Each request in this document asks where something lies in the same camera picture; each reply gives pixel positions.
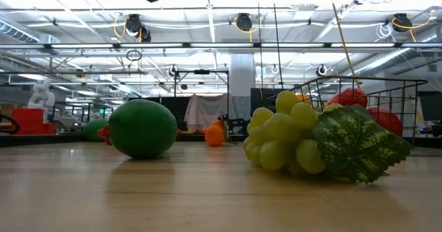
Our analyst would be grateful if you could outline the red orange mango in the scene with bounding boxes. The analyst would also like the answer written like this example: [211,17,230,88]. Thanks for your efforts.
[365,105,404,137]

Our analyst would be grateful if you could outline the white pillar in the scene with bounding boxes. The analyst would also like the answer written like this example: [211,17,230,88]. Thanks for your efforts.
[229,54,257,119]

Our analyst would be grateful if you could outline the white cloth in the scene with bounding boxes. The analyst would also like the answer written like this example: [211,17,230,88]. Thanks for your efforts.
[184,93,231,131]

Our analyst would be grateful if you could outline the large green lime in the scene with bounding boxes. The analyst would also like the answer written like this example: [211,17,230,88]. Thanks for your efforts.
[108,98,179,160]

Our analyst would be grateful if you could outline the black panel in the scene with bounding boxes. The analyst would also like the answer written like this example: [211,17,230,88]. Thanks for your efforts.
[250,87,279,115]

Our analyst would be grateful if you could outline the dark red grape bunch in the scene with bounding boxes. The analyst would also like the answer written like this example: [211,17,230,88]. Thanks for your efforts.
[96,124,113,146]

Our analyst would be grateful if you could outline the orange tangerines with leaf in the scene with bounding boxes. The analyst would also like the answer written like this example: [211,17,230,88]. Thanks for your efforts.
[204,119,231,148]

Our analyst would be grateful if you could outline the red bin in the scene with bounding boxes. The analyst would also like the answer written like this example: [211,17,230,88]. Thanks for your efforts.
[11,108,56,135]

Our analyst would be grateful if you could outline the green grape bunch with leaf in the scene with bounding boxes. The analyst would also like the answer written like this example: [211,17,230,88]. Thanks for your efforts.
[241,90,414,184]

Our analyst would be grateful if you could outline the black monitor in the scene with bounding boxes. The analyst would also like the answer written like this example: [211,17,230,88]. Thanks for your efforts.
[417,90,442,122]

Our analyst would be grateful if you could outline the black ceiling cable reel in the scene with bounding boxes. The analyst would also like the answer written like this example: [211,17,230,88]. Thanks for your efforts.
[124,12,153,43]
[392,12,414,33]
[233,12,255,33]

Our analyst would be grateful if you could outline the black cable loop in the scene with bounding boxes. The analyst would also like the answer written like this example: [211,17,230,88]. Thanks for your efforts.
[125,49,143,62]

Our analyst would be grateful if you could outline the black background frame rig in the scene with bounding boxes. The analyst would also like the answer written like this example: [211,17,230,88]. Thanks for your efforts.
[173,68,231,98]

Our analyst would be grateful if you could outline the thin black hanging cable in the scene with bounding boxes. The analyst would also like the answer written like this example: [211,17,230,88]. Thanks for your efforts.
[256,0,264,104]

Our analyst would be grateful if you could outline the yellow hanging cable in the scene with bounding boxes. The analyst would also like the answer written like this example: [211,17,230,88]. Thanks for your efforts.
[326,0,362,90]

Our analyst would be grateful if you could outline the wire mesh basket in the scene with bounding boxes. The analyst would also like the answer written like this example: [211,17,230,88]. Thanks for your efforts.
[267,74,430,147]

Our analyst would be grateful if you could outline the silver ventilation duct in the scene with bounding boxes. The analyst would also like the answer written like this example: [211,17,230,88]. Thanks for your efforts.
[336,24,442,77]

